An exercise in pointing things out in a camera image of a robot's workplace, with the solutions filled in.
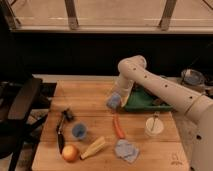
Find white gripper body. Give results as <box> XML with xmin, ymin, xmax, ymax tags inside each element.
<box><xmin>115</xmin><ymin>80</ymin><xmax>134</xmax><ymax>107</ymax></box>

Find blue sponge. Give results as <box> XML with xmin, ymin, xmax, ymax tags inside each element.
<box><xmin>106</xmin><ymin>92</ymin><xmax>121</xmax><ymax>110</ymax></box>

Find green plastic tray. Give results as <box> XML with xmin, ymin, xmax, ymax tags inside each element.
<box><xmin>124</xmin><ymin>86</ymin><xmax>172</xmax><ymax>112</ymax></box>

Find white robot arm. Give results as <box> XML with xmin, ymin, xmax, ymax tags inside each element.
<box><xmin>115</xmin><ymin>55</ymin><xmax>213</xmax><ymax>171</ymax></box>

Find orange carrot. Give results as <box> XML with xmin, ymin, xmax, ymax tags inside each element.
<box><xmin>113</xmin><ymin>114</ymin><xmax>125</xmax><ymax>139</ymax></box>

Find white cup with fork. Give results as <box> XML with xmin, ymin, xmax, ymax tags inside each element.
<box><xmin>145</xmin><ymin>112</ymin><xmax>164</xmax><ymax>137</ymax></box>

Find crumpled blue cloth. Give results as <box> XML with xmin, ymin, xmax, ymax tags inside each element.
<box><xmin>114</xmin><ymin>139</ymin><xmax>140</xmax><ymax>163</ymax></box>

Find small blue cup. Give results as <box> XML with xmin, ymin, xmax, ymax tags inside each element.
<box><xmin>71</xmin><ymin>123</ymin><xmax>87</xmax><ymax>140</ymax></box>

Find metal bowl blue content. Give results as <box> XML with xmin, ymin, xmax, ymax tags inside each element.
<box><xmin>181</xmin><ymin>69</ymin><xmax>205</xmax><ymax>86</ymax></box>

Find red yellow apple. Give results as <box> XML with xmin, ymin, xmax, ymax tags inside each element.
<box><xmin>62</xmin><ymin>145</ymin><xmax>78</xmax><ymax>162</ymax></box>

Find black office chair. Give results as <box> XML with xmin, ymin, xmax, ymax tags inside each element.
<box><xmin>0</xmin><ymin>78</ymin><xmax>56</xmax><ymax>171</ymax></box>

